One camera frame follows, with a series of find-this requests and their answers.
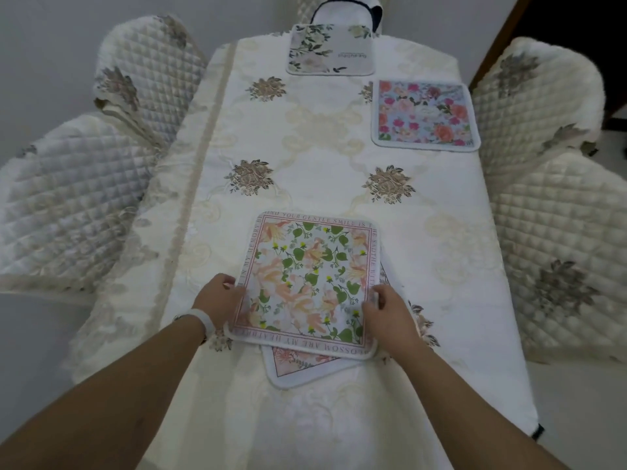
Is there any person's left hand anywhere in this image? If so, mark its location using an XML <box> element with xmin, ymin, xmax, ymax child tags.
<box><xmin>191</xmin><ymin>273</ymin><xmax>248</xmax><ymax>330</ymax></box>

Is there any person's right hand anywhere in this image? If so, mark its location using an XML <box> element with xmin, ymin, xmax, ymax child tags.
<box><xmin>362</xmin><ymin>285</ymin><xmax>421</xmax><ymax>349</ymax></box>

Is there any green leaf floral placemat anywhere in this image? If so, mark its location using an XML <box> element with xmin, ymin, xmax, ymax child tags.
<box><xmin>224</xmin><ymin>210</ymin><xmax>382</xmax><ymax>361</ymax></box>

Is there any person's right forearm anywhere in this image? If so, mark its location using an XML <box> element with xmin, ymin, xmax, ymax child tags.
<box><xmin>384</xmin><ymin>337</ymin><xmax>571</xmax><ymax>470</ymax></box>

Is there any person's left forearm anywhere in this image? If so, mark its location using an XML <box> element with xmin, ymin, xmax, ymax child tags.
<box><xmin>0</xmin><ymin>316</ymin><xmax>207</xmax><ymax>470</ymax></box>

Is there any white wristband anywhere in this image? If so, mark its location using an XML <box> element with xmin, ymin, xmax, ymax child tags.
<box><xmin>172</xmin><ymin>308</ymin><xmax>216</xmax><ymax>344</ymax></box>

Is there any peach bordered floral placemat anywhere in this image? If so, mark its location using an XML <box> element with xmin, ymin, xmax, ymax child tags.
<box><xmin>262</xmin><ymin>249</ymin><xmax>413</xmax><ymax>391</ymax></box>

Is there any cream embroidered tablecloth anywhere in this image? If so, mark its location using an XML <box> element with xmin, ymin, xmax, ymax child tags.
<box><xmin>69</xmin><ymin>33</ymin><xmax>539</xmax><ymax>470</ymax></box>

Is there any quilted cream chair cover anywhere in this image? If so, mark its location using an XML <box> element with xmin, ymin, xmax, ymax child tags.
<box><xmin>490</xmin><ymin>147</ymin><xmax>627</xmax><ymax>365</ymax></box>
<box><xmin>93</xmin><ymin>14</ymin><xmax>209</xmax><ymax>147</ymax></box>
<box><xmin>0</xmin><ymin>112</ymin><xmax>165</xmax><ymax>295</ymax></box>
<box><xmin>470</xmin><ymin>36</ymin><xmax>605</xmax><ymax>177</ymax></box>

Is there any pink rose floral placemat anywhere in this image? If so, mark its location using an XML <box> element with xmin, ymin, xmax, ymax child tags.
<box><xmin>371</xmin><ymin>79</ymin><xmax>482</xmax><ymax>152</ymax></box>

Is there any pale white flower placemat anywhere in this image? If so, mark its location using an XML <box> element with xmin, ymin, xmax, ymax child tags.
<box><xmin>286</xmin><ymin>23</ymin><xmax>374</xmax><ymax>76</ymax></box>

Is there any white chair with dark trim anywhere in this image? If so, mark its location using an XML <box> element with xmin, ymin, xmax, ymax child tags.
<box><xmin>296</xmin><ymin>0</ymin><xmax>390</xmax><ymax>39</ymax></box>

